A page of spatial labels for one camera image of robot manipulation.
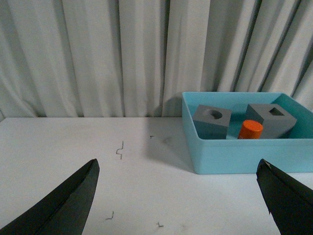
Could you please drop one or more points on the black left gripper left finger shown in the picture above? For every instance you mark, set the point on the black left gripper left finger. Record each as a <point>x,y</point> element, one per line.
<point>64,211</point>

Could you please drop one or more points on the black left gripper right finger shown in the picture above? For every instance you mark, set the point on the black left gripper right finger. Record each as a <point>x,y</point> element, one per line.
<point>288,201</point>

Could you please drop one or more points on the gray cube with square hole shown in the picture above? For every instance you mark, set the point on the gray cube with square hole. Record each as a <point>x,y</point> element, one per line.
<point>277,122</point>

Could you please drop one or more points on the orange cylinder with white digits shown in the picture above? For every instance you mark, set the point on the orange cylinder with white digits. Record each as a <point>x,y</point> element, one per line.
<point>250,129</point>

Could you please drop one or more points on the gray cube with round hole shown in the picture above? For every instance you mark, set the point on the gray cube with round hole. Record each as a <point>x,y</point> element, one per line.
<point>211,123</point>

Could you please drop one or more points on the light blue plastic box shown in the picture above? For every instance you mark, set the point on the light blue plastic box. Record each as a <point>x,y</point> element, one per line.
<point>231,155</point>

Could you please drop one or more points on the white pleated curtain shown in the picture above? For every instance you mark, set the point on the white pleated curtain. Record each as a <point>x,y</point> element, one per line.
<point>135,58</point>

